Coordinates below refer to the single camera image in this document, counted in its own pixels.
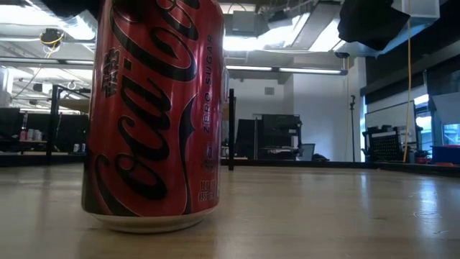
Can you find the red Coca-Cola Zero can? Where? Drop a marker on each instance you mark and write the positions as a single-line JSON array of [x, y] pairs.
[[151, 118]]

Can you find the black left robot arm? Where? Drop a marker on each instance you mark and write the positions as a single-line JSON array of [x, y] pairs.
[[72, 7]]

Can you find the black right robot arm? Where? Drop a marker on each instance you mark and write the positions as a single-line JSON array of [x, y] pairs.
[[373, 21]]

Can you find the wooden shelf with black legs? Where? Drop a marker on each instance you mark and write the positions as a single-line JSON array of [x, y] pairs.
[[231, 129]]

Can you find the black background monitor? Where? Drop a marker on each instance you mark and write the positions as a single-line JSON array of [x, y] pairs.
[[246, 138]]

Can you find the black equipment rack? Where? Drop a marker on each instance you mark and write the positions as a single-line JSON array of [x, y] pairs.
[[284, 135]]

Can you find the grey laptop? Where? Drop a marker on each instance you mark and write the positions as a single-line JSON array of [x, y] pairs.
[[306, 152]]

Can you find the long ceiling light fixture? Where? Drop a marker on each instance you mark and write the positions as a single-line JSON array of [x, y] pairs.
[[287, 69], [43, 61]]

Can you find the grey ceiling unit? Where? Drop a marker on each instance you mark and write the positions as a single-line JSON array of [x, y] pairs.
[[244, 23]]

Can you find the black tripod stand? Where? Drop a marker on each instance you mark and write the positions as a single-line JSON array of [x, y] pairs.
[[352, 126]]

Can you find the black pegboard cart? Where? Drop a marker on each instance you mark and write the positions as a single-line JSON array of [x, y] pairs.
[[384, 145]]

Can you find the white board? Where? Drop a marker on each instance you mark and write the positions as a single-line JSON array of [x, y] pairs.
[[391, 115]]

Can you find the blue bin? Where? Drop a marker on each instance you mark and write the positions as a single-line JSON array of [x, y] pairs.
[[445, 154]]

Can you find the white ceiling box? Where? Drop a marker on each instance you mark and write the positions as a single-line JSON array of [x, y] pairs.
[[424, 9]]

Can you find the wall vent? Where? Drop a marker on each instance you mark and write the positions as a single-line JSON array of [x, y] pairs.
[[269, 91]]

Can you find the silver ventilation duct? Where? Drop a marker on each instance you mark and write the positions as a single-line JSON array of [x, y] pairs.
[[84, 28]]

